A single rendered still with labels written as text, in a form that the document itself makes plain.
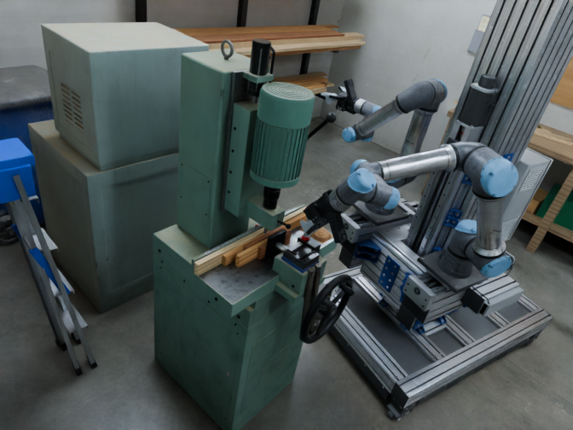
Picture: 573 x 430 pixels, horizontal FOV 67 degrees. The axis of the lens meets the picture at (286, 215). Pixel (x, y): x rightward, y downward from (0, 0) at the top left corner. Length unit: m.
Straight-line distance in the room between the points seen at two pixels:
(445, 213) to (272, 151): 0.99
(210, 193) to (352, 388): 1.34
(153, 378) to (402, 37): 4.01
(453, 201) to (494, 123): 0.38
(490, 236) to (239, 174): 0.93
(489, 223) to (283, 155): 0.77
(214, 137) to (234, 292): 0.53
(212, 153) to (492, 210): 0.99
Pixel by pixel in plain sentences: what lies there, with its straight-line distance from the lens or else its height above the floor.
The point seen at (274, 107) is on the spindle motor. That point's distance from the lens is 1.35.
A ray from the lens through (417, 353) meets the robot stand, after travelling 2.46.
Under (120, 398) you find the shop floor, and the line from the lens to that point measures 2.33.
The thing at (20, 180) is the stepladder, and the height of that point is 1.09.
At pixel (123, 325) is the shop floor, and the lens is 2.60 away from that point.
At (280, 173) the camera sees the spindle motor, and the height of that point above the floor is 1.26.
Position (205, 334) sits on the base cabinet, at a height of 0.50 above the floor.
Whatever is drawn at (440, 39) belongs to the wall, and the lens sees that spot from 4.83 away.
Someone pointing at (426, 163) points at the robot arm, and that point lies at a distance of 1.56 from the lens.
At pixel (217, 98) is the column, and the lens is 1.49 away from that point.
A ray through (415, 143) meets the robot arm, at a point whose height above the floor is 1.17.
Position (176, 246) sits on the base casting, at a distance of 1.81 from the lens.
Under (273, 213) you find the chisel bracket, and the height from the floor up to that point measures 1.07.
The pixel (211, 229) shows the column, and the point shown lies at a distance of 1.73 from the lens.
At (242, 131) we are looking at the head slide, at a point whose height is 1.34.
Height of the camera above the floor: 1.92
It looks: 33 degrees down
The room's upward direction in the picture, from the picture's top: 11 degrees clockwise
